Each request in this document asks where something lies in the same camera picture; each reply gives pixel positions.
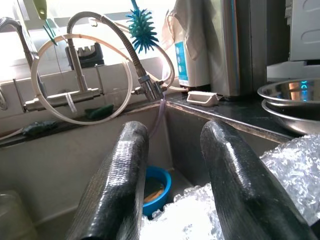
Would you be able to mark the flexible steel faucet spout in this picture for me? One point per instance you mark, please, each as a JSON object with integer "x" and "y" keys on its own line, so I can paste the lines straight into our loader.
{"x": 25, "y": 40}

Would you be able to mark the blue bottle brush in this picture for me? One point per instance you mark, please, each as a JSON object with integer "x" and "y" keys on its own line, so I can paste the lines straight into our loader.
{"x": 142, "y": 30}

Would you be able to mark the lime green plastic clip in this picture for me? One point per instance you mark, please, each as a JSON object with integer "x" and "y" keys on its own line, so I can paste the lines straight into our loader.
{"x": 41, "y": 7}

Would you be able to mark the white washing machine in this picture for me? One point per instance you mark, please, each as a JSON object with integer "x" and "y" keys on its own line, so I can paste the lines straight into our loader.
{"x": 287, "y": 71}

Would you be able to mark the stainless steel sink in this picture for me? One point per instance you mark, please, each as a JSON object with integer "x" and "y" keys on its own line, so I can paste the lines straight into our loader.
{"x": 62, "y": 162}

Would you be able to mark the black knife sharpener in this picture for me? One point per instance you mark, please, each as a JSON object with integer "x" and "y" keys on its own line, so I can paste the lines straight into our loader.
{"x": 90, "y": 56}

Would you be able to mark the green clothes peg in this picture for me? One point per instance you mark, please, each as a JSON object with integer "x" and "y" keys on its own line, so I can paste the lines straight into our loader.
{"x": 51, "y": 32}

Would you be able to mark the blue plastic bowl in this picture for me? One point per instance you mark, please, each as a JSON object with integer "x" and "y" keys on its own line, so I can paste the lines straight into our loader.
{"x": 165, "y": 180}

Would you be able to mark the steel wall faucet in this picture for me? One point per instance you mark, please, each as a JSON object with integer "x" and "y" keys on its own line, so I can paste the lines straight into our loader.
{"x": 82, "y": 96}

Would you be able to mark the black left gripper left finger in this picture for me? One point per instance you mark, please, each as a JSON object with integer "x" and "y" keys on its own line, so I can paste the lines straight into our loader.
{"x": 115, "y": 187}

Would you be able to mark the green scouring pad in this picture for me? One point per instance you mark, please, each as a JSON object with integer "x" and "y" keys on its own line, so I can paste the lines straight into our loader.
{"x": 40, "y": 127}
{"x": 100, "y": 111}

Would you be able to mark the beige cloth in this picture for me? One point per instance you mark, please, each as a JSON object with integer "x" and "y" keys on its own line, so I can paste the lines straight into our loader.
{"x": 185, "y": 25}

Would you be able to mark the steel bowl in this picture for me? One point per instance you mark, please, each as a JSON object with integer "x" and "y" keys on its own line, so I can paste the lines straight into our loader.
{"x": 287, "y": 92}

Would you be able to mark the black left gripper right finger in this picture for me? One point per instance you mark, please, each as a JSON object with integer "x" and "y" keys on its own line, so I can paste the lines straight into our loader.
{"x": 245, "y": 195}

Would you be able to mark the clear soft tube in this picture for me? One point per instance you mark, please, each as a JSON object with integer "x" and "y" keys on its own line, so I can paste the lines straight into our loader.
{"x": 158, "y": 117}

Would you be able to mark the steel plate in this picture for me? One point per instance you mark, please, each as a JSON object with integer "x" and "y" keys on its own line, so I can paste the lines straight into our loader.
{"x": 295, "y": 122}

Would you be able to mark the yellow green dish sponge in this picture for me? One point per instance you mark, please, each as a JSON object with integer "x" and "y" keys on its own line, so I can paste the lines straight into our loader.
{"x": 153, "y": 192}

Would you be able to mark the thin white water tube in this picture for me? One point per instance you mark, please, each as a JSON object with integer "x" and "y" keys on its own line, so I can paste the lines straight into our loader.
{"x": 173, "y": 71}

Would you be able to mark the white tumble dryer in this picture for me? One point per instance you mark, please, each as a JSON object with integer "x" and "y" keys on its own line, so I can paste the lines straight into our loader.
{"x": 305, "y": 30}

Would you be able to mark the bubble wrap sheet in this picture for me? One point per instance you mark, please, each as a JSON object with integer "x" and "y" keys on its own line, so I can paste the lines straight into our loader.
{"x": 295, "y": 170}

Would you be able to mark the tall steel water dispenser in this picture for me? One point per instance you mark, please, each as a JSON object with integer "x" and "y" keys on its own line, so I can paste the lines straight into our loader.
{"x": 237, "y": 50}

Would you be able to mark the small clear bottle white cap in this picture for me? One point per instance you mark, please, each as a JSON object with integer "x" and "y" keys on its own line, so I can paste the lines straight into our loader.
{"x": 15, "y": 215}

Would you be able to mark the white water filter blue label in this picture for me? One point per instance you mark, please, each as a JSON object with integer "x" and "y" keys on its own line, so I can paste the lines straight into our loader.
{"x": 197, "y": 75}

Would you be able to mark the white scrub brush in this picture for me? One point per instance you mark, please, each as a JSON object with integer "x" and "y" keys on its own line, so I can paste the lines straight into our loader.
{"x": 202, "y": 98}

